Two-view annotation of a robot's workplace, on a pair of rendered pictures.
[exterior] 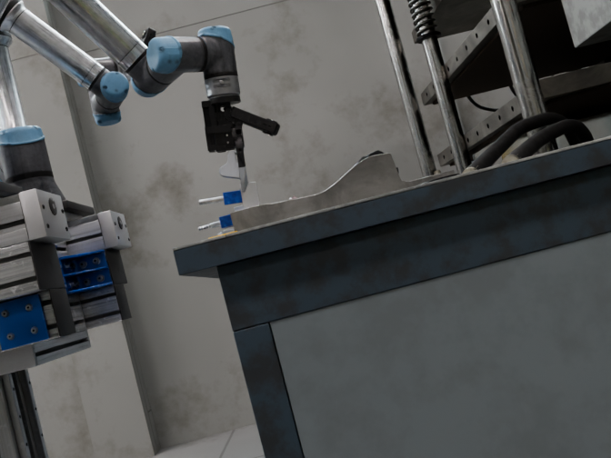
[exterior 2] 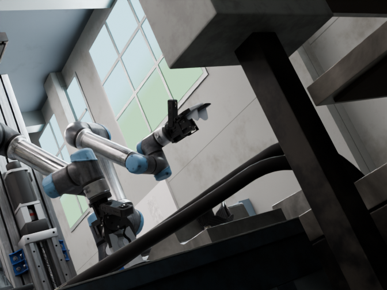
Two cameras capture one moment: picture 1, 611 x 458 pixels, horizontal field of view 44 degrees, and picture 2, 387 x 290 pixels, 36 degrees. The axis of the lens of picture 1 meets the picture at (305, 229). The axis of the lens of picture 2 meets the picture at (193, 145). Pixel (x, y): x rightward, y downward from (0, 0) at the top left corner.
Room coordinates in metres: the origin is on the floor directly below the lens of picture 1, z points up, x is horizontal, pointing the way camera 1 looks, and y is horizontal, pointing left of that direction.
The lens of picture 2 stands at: (0.84, -1.50, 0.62)
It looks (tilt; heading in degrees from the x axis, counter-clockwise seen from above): 17 degrees up; 53
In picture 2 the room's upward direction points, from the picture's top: 24 degrees counter-clockwise
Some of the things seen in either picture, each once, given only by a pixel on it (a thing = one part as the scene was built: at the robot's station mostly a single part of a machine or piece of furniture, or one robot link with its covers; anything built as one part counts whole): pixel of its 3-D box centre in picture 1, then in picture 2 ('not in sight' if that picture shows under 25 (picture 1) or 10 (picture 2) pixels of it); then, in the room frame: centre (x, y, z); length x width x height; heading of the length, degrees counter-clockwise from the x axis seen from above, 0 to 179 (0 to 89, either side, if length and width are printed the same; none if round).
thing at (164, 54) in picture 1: (173, 57); (64, 182); (1.59, 0.18, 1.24); 0.11 x 0.11 x 0.08; 36
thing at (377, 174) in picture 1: (338, 201); (193, 249); (1.76, -0.09, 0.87); 0.50 x 0.26 x 0.14; 94
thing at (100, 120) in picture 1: (105, 103); (157, 166); (2.12, 0.46, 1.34); 0.11 x 0.08 x 0.11; 26
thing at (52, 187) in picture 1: (34, 195); (114, 251); (1.90, 0.65, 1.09); 0.15 x 0.15 x 0.10
